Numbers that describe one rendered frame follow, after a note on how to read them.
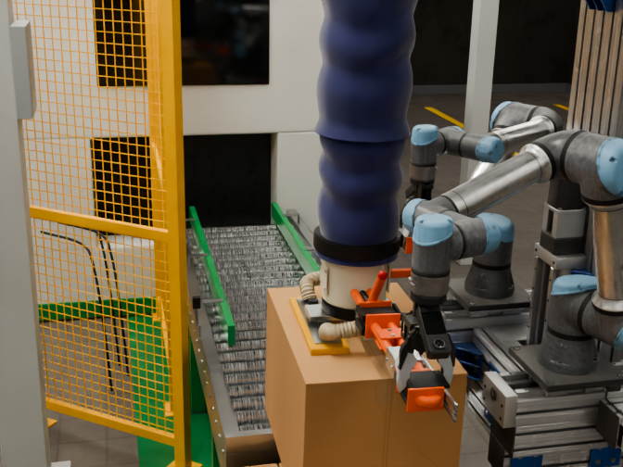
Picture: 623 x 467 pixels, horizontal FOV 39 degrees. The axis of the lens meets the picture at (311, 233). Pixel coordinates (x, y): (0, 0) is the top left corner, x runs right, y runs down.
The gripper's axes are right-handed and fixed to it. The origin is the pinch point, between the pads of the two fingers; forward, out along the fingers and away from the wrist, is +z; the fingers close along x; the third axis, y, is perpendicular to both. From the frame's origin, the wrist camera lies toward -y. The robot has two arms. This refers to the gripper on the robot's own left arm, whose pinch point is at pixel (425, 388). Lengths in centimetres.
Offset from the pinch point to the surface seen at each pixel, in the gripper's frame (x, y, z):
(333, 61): 9, 54, -58
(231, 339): 22, 159, 61
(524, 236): -221, 425, 113
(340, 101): 8, 51, -49
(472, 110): -152, 373, 11
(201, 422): 31, 198, 118
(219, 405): 32, 107, 60
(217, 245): 17, 279, 63
